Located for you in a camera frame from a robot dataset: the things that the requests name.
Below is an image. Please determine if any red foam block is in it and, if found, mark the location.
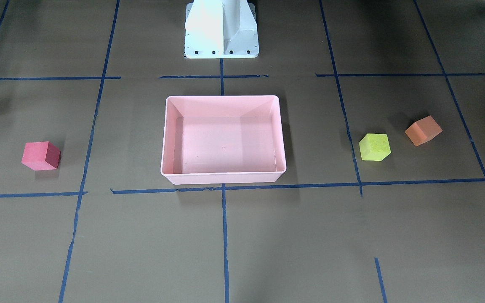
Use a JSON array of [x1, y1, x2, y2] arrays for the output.
[[21, 141, 61, 171]]

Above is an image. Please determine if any yellow foam block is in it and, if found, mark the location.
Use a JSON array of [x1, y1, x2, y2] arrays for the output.
[[359, 133, 392, 161]]

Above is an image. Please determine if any white pedestal column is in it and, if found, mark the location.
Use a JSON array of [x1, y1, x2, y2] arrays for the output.
[[184, 0, 260, 59]]

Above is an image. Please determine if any orange foam block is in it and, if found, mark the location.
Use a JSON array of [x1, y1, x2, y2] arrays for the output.
[[405, 115, 442, 146]]

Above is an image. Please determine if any pink plastic bin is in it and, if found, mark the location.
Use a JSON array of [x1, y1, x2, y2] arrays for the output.
[[160, 95, 287, 185]]

